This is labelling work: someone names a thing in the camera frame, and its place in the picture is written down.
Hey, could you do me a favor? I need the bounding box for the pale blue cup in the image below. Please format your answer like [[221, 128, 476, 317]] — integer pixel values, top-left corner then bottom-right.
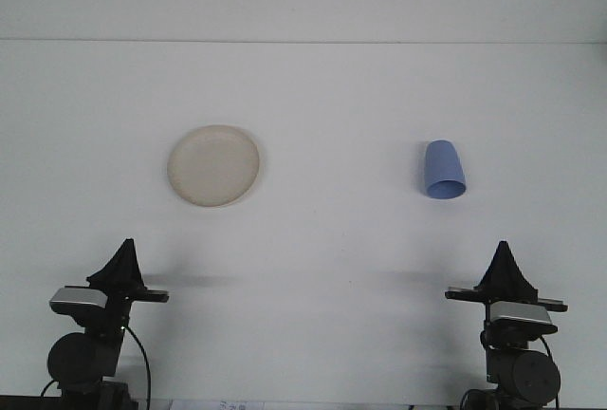
[[423, 139, 469, 201]]

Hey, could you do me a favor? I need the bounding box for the pale round plate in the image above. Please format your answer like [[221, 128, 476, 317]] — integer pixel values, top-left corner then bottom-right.
[[166, 123, 261, 208]]

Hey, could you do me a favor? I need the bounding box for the white printed paper sheet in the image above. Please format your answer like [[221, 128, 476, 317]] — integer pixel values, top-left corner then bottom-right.
[[168, 398, 267, 410]]

